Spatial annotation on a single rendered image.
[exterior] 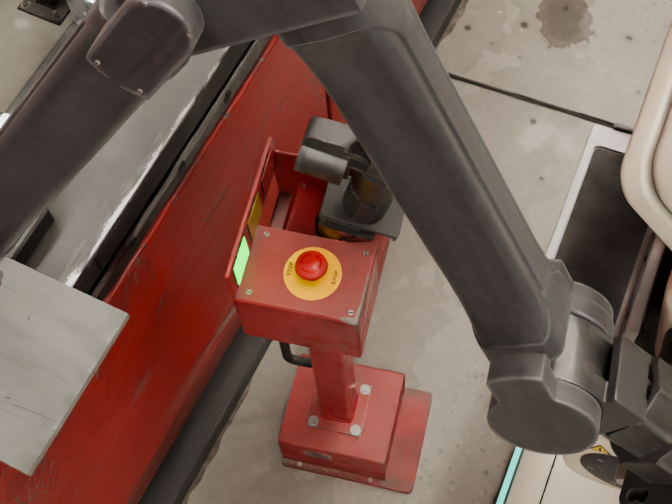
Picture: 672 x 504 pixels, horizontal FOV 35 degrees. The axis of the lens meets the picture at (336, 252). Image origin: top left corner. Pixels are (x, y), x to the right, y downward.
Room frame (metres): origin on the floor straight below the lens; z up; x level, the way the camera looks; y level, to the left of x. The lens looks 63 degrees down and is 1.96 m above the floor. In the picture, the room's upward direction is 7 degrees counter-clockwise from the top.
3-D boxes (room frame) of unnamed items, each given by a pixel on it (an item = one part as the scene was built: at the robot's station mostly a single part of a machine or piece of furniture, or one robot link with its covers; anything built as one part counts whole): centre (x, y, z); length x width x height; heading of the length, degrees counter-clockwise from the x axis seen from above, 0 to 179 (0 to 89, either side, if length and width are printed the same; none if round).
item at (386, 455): (0.61, 0.00, 0.06); 0.25 x 0.20 x 0.12; 71
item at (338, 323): (0.62, 0.03, 0.75); 0.20 x 0.16 x 0.18; 161
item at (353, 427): (0.62, 0.03, 0.13); 0.10 x 0.10 x 0.01; 71
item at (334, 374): (0.62, 0.03, 0.39); 0.05 x 0.05 x 0.54; 71
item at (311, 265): (0.57, 0.03, 0.79); 0.04 x 0.04 x 0.04
